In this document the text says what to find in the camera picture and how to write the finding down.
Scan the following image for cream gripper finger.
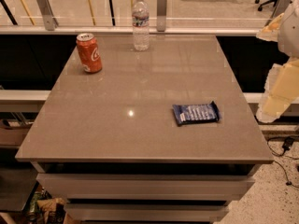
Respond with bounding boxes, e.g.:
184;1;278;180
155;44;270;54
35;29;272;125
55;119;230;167
256;13;283;42
256;59;299;123

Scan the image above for blue rxbar blueberry wrapper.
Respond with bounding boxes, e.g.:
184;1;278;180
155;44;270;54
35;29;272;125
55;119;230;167
172;102;221;126

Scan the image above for clear plastic water bottle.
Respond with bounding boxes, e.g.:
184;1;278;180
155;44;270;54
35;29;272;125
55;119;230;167
132;0;150;51

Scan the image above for lower grey drawer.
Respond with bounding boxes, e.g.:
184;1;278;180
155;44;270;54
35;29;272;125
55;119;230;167
65;203;228;222

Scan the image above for grey drawer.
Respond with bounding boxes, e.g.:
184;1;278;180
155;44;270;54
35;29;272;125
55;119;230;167
36;174;254;201
65;203;228;222

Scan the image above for orange soda can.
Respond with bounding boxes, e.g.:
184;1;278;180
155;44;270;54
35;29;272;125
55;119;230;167
77;33;102;73

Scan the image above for upper grey drawer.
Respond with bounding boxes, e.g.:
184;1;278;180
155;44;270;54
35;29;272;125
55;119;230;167
36;174;254;201

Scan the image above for snack bags under table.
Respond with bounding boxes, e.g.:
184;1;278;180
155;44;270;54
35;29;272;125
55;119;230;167
27;191;65;224

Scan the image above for right metal railing bracket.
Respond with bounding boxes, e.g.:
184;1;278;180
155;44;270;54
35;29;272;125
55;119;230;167
266;0;292;24

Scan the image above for metal railing bracket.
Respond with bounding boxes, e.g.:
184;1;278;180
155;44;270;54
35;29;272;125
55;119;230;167
36;0;58;31
156;0;167;32
266;0;292;24

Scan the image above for black power adapter cable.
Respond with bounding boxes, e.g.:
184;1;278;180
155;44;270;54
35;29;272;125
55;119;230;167
266;135;299;189

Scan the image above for middle metal railing bracket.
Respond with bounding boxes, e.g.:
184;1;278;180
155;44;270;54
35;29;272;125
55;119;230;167
156;0;167;32

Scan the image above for left metal railing bracket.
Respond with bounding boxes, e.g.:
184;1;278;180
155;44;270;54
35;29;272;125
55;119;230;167
36;0;58;31

